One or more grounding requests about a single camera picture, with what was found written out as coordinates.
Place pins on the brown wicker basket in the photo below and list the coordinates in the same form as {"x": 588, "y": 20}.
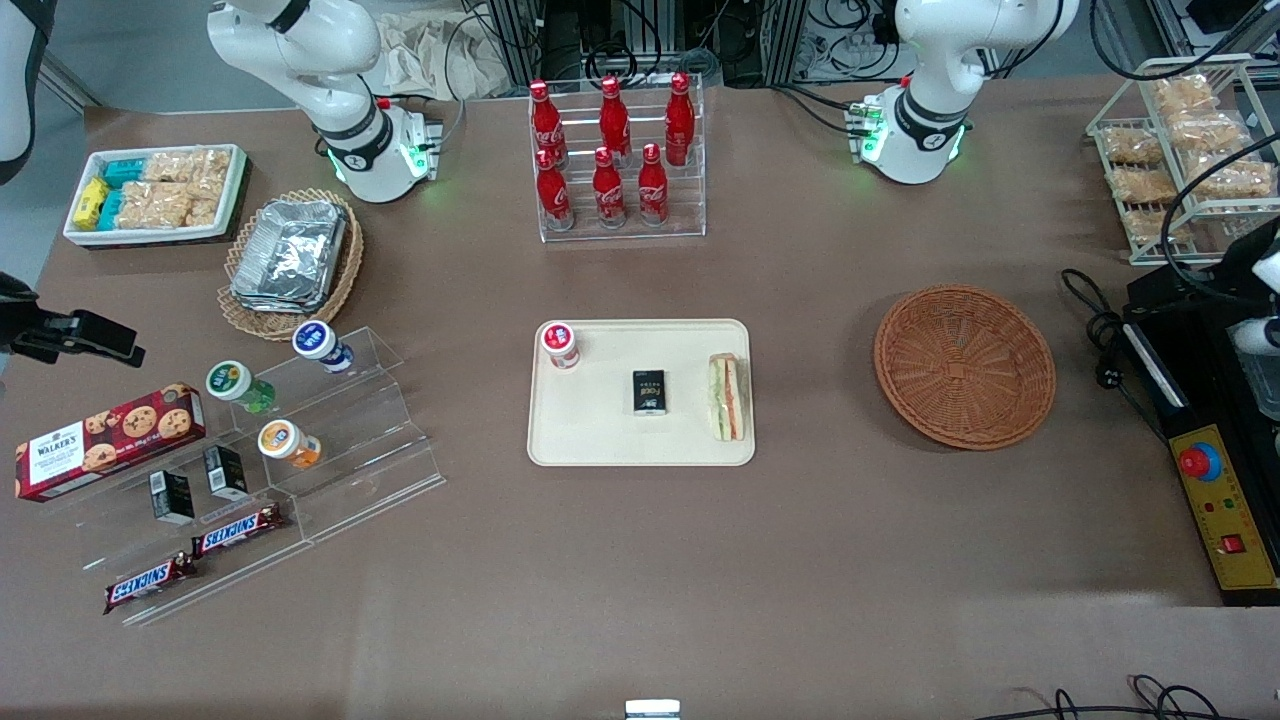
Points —
{"x": 965, "y": 370}

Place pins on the small black card box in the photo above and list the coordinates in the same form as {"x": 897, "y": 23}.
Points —
{"x": 650, "y": 392}

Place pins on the grey aluminium frame bar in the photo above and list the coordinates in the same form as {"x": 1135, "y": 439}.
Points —
{"x": 70, "y": 80}

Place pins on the small black barcode box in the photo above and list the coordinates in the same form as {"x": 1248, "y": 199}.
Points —
{"x": 172, "y": 497}
{"x": 226, "y": 473}

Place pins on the triangle sandwich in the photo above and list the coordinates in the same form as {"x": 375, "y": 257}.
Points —
{"x": 727, "y": 398}

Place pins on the white snack tray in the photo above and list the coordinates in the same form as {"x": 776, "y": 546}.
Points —
{"x": 150, "y": 235}

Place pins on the light wicker basket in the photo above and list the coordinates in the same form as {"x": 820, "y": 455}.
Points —
{"x": 340, "y": 280}

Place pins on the cream plastic tray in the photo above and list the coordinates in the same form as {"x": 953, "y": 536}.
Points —
{"x": 620, "y": 440}

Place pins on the red emergency stop button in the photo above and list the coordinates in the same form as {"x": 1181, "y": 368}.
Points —
{"x": 1200, "y": 461}

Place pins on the orange gum bottle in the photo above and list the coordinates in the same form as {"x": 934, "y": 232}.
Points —
{"x": 285, "y": 442}

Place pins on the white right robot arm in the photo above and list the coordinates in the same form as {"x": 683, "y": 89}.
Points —
{"x": 300, "y": 40}

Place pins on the clear bag rice crackers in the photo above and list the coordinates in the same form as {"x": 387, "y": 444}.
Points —
{"x": 211, "y": 165}
{"x": 167, "y": 166}
{"x": 152, "y": 205}
{"x": 206, "y": 203}

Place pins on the green gum bottle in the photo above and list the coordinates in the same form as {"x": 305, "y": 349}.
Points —
{"x": 232, "y": 382}

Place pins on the red gum bottle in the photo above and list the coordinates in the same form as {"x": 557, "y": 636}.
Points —
{"x": 560, "y": 345}

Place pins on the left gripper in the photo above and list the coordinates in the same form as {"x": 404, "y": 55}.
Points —
{"x": 1169, "y": 295}

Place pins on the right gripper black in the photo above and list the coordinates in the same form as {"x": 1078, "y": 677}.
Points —
{"x": 32, "y": 327}

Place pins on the red Coca-Cola bottle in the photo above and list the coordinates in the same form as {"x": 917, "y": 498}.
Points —
{"x": 614, "y": 115}
{"x": 545, "y": 120}
{"x": 553, "y": 195}
{"x": 652, "y": 190}
{"x": 680, "y": 115}
{"x": 608, "y": 192}

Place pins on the clear acrylic bottle rack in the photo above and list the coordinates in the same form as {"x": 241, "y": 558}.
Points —
{"x": 690, "y": 215}

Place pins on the clear acrylic stepped display stand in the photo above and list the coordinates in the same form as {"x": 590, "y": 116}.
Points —
{"x": 240, "y": 580}
{"x": 380, "y": 440}

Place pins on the black tabletop appliance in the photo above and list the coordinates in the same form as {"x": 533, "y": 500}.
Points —
{"x": 1200, "y": 380}

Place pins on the teal snack pack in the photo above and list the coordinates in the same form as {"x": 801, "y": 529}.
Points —
{"x": 123, "y": 172}
{"x": 112, "y": 208}

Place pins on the yellow snack pack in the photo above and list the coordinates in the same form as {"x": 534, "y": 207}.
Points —
{"x": 90, "y": 203}

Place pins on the Snickers chocolate bar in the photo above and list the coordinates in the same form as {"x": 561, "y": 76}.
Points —
{"x": 238, "y": 530}
{"x": 148, "y": 582}

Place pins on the bagged cracker snack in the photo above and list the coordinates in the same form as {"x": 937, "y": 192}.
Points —
{"x": 1188, "y": 95}
{"x": 1133, "y": 146}
{"x": 1210, "y": 130}
{"x": 1145, "y": 185}
{"x": 1155, "y": 225}
{"x": 1235, "y": 180}

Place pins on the blue purple gum bottle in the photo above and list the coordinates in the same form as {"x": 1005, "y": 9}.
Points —
{"x": 318, "y": 343}

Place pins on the red Walkers cookie box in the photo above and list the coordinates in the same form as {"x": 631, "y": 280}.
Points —
{"x": 110, "y": 440}

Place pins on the crumpled beige paper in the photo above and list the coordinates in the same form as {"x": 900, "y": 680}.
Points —
{"x": 430, "y": 55}

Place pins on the small white metal bracket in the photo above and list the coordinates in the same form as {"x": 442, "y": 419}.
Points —
{"x": 652, "y": 711}

